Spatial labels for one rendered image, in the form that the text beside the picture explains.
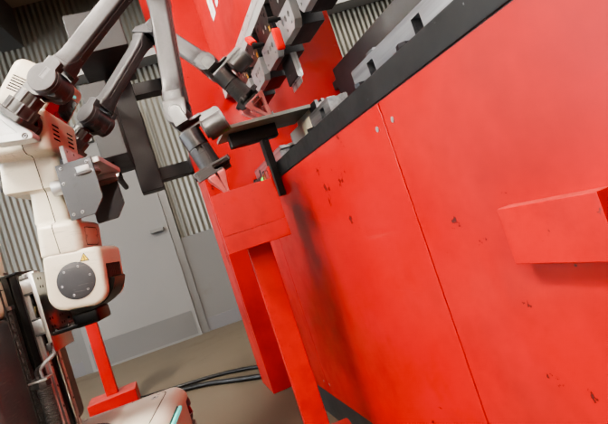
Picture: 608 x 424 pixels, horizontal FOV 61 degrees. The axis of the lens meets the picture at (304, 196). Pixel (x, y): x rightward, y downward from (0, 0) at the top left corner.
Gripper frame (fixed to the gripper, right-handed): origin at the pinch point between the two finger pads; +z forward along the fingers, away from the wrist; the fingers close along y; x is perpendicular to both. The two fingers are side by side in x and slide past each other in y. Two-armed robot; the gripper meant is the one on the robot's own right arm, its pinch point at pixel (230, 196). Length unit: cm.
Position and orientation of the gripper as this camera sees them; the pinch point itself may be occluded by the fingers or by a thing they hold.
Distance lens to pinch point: 133.3
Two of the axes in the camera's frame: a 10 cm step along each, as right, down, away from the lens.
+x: -1.6, 1.1, 9.8
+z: 5.4, 8.4, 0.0
